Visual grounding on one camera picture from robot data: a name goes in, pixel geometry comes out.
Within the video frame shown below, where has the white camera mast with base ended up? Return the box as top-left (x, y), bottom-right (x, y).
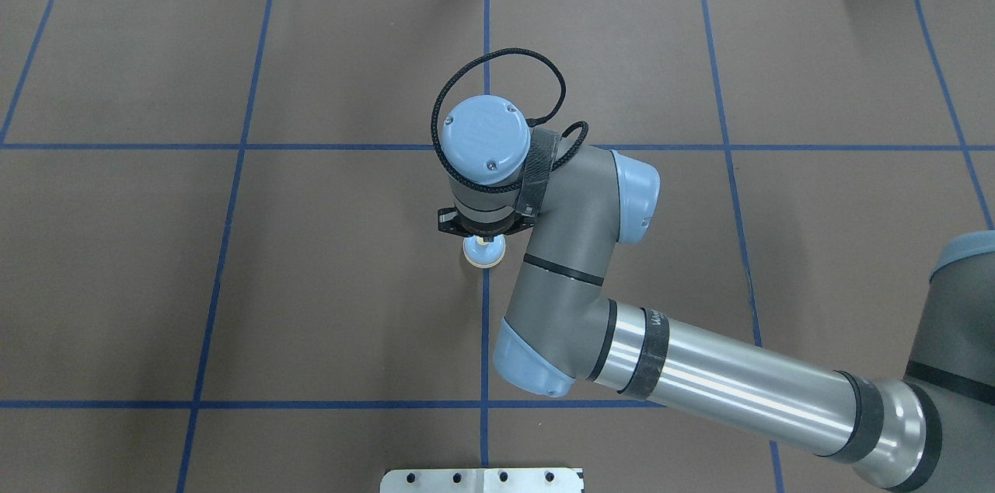
top-left (379, 466), bottom-right (585, 492)

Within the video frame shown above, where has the blue cream desk bell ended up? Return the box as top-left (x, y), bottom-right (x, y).
top-left (462, 235), bottom-right (507, 269)

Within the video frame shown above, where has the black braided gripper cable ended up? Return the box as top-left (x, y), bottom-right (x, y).
top-left (431, 48), bottom-right (590, 195)

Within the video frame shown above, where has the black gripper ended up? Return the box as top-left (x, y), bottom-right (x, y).
top-left (463, 219), bottom-right (513, 238)

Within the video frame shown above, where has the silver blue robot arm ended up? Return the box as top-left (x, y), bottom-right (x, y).
top-left (430, 95), bottom-right (993, 492)

